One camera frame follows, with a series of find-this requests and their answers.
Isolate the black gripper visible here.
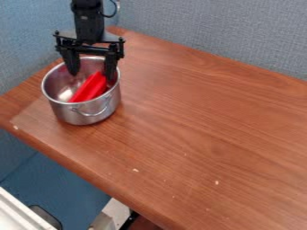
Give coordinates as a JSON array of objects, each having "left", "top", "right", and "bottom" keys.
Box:
[{"left": 54, "top": 0, "right": 125, "bottom": 81}]

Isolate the red block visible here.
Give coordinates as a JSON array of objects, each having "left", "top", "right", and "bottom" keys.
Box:
[{"left": 68, "top": 71, "right": 107, "bottom": 102}]

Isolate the white furniture edge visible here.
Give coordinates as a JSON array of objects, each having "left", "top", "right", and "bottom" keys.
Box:
[{"left": 0, "top": 187, "right": 56, "bottom": 230}]

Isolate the black cable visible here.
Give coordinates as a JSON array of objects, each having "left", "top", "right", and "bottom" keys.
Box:
[{"left": 101, "top": 0, "right": 121, "bottom": 19}]

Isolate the metal pot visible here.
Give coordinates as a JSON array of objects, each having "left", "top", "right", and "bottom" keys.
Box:
[{"left": 42, "top": 57, "right": 122, "bottom": 126}]

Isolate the white table leg bracket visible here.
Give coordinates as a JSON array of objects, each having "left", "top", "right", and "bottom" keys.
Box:
[{"left": 89, "top": 199, "right": 133, "bottom": 230}]

